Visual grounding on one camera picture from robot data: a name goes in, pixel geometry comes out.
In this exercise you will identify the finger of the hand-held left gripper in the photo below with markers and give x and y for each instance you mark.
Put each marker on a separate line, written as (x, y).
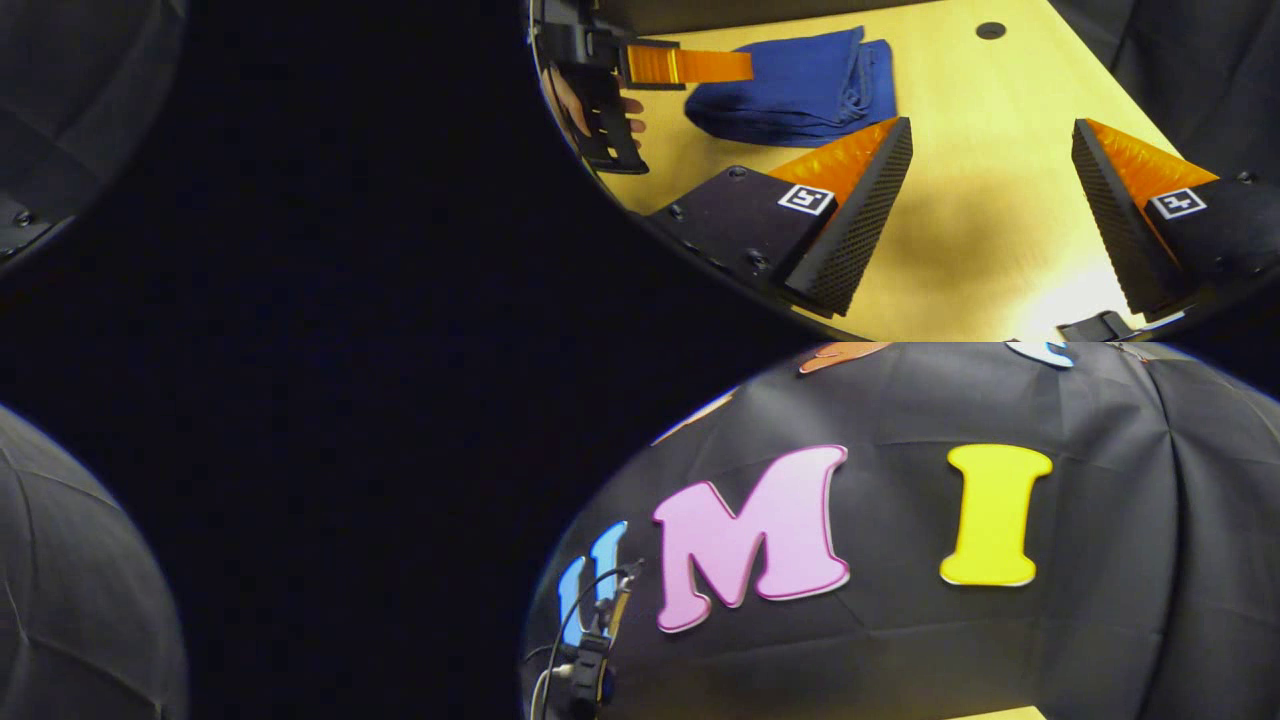
(700, 66)

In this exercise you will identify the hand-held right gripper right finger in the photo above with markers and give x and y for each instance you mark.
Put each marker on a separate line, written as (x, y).
(1115, 230)

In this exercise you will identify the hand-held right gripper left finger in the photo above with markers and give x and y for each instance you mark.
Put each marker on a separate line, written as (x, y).
(850, 230)

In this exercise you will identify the blue denim jeans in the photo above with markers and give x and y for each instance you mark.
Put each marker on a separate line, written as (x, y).
(790, 90)

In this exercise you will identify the black backdrop cloth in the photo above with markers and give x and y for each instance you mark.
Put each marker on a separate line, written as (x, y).
(900, 650)

